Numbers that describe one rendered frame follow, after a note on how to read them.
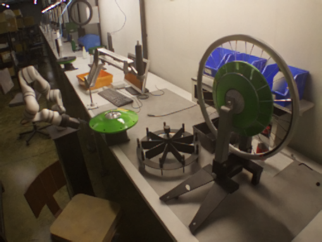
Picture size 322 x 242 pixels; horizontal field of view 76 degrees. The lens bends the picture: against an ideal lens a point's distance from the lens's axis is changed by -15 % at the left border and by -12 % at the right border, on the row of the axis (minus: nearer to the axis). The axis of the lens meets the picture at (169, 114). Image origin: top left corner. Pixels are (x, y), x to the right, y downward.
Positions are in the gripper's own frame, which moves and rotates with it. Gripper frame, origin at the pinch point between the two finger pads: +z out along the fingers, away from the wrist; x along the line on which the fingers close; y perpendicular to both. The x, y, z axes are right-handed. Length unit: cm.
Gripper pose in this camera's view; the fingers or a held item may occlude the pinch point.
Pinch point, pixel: (87, 123)
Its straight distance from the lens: 144.1
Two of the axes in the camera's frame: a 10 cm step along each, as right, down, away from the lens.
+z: 6.5, 2.5, 7.1
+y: -4.1, 9.1, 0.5
